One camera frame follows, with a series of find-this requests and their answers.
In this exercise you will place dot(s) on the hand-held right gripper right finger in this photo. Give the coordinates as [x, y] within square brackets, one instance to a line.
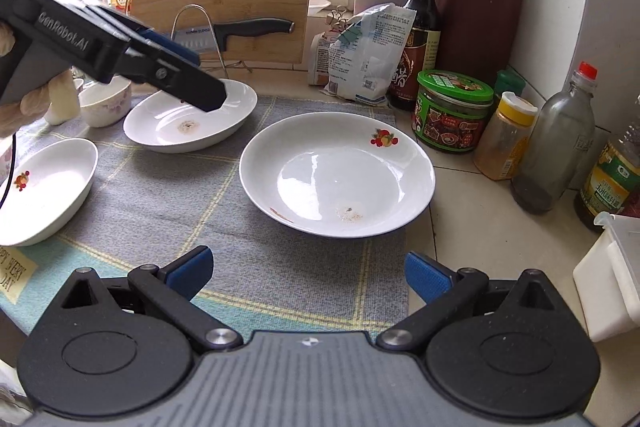
[425, 274]

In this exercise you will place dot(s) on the white plate with fruit print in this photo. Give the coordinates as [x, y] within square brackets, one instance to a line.
[45, 192]
[340, 177]

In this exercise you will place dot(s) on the small cream bottle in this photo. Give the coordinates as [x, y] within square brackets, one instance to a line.
[62, 104]

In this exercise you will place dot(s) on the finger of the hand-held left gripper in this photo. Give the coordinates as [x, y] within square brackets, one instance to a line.
[172, 49]
[200, 92]

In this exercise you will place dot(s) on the person's left hand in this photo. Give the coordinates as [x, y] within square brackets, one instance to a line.
[27, 112]

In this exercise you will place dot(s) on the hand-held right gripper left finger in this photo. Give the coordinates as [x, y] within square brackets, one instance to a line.
[190, 269]

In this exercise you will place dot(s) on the green lid sauce jar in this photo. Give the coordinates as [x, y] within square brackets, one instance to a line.
[450, 117]

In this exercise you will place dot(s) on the white plastic container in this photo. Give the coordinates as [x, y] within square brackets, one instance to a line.
[605, 287]

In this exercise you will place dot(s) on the clear glass bottle red cap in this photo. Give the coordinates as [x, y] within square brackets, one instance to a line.
[555, 147]

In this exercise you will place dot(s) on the dark red knife block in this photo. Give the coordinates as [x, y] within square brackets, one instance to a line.
[480, 27]

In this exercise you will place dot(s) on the dark soy sauce bottle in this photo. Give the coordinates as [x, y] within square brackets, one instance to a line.
[415, 57]

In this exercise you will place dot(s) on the white bowl with floral print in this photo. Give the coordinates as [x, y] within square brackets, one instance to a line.
[105, 109]

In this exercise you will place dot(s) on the white plastic bag blue print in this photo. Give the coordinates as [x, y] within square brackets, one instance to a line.
[370, 57]

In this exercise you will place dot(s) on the white ceramic plate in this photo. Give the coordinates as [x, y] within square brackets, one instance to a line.
[165, 122]

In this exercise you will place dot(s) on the yellow lid spice jar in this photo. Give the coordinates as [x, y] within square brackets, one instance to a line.
[502, 142]

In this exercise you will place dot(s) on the green lid spice jar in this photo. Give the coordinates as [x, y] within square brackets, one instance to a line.
[510, 82]

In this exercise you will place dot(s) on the red and white food bag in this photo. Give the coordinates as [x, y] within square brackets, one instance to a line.
[320, 62]

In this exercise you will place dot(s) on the plastic oil bottle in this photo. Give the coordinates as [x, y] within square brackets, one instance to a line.
[607, 187]

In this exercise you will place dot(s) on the grey blue checked cloth mat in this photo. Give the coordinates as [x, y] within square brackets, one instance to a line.
[200, 207]

